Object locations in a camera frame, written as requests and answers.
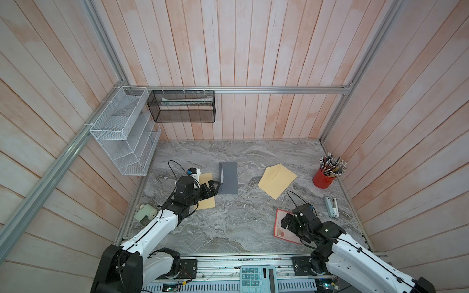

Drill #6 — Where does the bundle of pencils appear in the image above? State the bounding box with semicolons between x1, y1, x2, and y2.
319;153;347;178

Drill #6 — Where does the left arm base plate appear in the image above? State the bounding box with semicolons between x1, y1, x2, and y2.
158;258;198;280

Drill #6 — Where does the grey envelope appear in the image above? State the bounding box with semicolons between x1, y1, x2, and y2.
218;162;238;195

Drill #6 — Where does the white wire mesh shelf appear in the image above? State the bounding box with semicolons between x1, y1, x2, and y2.
90;87;161;176

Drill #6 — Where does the yellow envelope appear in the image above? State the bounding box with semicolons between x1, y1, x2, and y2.
258;164;297;200
198;173;216;210

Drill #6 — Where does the white stapler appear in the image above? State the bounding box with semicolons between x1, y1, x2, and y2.
324;197;340;219

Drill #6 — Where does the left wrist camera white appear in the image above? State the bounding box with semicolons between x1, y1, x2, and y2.
186;167;201;183

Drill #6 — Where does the black mesh basket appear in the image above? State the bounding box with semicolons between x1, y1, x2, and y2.
147;89;216;123

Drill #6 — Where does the green tape dispenser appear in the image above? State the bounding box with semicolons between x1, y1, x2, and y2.
134;204;159;226

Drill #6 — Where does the red pencil cup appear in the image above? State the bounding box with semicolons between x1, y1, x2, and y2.
313;169;335;189

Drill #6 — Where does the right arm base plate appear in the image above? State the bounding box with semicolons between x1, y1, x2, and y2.
291;256;327;277

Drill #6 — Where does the teal calculator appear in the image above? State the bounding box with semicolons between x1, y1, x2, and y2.
240;266;279;293

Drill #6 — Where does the red bordered card right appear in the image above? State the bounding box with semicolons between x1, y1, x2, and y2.
273;209;302;245

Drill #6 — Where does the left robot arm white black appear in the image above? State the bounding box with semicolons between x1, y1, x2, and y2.
90;175;221;293

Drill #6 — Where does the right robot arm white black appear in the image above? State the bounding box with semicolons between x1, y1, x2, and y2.
281;204;436;293

